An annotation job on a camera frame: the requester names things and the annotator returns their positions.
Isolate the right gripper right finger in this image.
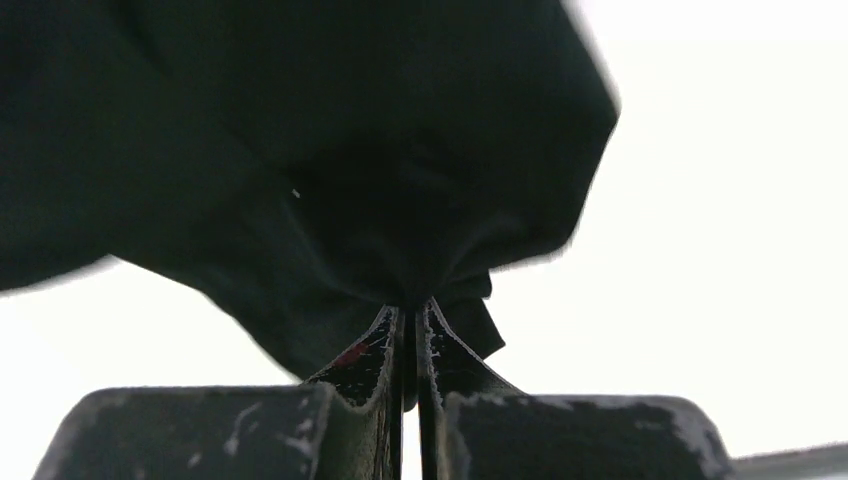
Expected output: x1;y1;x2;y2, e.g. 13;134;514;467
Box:
416;300;735;480

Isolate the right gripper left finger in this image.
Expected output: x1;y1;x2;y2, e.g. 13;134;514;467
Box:
35;307;404;480

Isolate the black t shirt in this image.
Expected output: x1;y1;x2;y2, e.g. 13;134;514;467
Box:
1;1;619;378

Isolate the aluminium frame rail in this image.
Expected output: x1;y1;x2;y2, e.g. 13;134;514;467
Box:
733;443;847;480

